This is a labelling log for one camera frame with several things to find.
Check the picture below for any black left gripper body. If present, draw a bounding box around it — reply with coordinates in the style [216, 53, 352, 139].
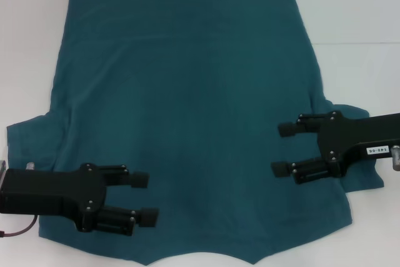
[0, 163, 109, 234]

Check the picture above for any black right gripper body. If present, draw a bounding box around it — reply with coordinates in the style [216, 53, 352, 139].
[317, 111, 400, 178]

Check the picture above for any teal blue shirt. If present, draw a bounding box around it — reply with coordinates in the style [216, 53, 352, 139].
[6, 0, 385, 249]

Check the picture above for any white number label sticker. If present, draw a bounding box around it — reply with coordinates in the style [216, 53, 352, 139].
[365, 145, 389, 156]

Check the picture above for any silver knob on right gripper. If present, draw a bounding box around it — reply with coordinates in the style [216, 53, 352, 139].
[390, 144, 400, 173]

